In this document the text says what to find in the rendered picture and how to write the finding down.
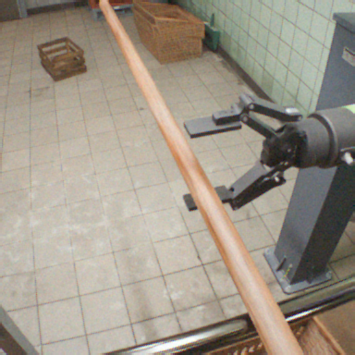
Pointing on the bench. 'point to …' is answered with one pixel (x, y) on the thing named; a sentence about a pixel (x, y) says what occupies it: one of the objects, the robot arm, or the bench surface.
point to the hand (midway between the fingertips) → (193, 167)
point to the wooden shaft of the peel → (210, 207)
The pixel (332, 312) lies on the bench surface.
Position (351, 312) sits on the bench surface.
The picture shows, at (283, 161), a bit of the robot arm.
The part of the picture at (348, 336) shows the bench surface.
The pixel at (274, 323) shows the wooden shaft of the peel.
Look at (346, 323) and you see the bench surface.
